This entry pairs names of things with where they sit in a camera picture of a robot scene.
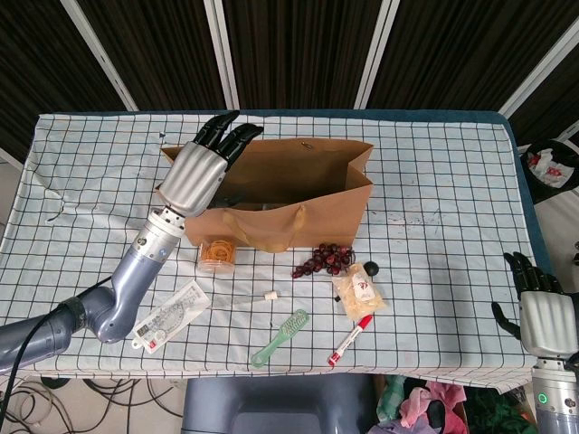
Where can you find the white black checkered tablecloth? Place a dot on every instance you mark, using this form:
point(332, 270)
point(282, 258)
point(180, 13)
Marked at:
point(429, 181)

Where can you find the brown paper bag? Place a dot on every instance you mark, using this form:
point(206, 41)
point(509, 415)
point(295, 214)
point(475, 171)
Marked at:
point(316, 221)

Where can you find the dark green cloth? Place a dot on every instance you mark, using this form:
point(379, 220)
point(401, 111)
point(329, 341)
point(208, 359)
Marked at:
point(493, 411)

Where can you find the white partition post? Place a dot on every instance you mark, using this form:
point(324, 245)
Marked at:
point(99, 56)
point(538, 68)
point(221, 54)
point(376, 54)

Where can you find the black trash bin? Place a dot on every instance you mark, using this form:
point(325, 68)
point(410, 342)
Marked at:
point(543, 185)

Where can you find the red whiteboard marker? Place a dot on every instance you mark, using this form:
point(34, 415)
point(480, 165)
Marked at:
point(350, 339)

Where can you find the dark red grape bunch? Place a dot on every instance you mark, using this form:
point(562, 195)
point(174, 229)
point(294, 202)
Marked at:
point(325, 260)

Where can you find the pink cloth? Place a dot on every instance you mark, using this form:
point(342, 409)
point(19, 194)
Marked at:
point(434, 398)

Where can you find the black plastic spoon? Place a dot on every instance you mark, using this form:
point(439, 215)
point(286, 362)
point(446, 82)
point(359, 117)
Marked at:
point(372, 268)

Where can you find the glass tube with white stopper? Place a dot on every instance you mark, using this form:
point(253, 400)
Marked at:
point(270, 295)

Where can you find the clear rubber band jar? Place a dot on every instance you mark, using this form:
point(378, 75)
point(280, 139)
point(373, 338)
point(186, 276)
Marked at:
point(217, 255)

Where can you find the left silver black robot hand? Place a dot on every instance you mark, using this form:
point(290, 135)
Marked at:
point(192, 178)

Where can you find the packaged bread with white label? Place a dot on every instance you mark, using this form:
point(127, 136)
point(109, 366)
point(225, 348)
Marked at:
point(359, 298)

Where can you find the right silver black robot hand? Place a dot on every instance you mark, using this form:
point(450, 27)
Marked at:
point(549, 323)

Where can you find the green scrubbing brush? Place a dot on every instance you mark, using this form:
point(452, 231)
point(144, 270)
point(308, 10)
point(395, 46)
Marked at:
point(294, 323)

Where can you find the packaged clear ruler set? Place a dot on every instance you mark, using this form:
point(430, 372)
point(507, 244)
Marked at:
point(167, 316)

